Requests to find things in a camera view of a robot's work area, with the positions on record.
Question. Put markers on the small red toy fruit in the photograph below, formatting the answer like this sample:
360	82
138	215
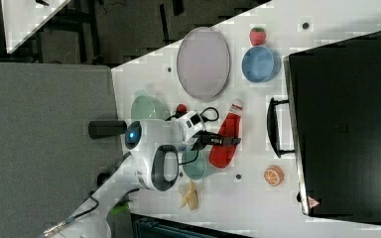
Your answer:
181	109

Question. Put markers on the blue metal rail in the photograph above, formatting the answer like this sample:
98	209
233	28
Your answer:
149	227

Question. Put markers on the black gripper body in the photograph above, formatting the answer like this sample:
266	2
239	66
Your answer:
207	138

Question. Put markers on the green oval colander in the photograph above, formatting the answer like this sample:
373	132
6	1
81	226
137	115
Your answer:
148	107

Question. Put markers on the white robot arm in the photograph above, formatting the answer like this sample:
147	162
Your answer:
154	148

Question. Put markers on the toy orange half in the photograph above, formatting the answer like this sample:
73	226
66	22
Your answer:
273	176

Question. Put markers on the red ketchup bottle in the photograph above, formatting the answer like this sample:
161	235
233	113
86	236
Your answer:
221	156

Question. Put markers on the black toaster oven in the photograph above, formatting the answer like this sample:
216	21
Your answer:
334	98

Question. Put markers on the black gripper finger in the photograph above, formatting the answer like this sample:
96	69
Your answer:
231	142
229	137

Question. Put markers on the blue bowl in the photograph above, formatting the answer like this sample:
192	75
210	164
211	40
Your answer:
260	64

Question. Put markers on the peeled toy banana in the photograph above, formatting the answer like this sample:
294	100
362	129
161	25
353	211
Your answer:
189	195

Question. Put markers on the toy strawberry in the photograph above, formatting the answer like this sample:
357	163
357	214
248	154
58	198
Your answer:
257	36

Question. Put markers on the green mug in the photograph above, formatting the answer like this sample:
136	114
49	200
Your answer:
196	165

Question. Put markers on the grey oval plate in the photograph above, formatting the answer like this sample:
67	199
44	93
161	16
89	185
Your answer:
203	63

